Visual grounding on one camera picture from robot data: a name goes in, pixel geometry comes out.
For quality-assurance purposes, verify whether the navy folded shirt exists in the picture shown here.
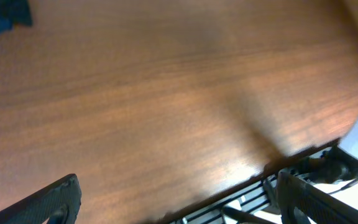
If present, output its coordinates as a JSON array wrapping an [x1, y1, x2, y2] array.
[[0, 0, 33, 33]]

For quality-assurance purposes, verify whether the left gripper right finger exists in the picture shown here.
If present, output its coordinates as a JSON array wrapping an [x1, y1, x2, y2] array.
[[277, 172, 358, 224]]

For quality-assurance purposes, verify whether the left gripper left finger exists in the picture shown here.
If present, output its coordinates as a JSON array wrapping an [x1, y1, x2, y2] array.
[[0, 174, 81, 224]]

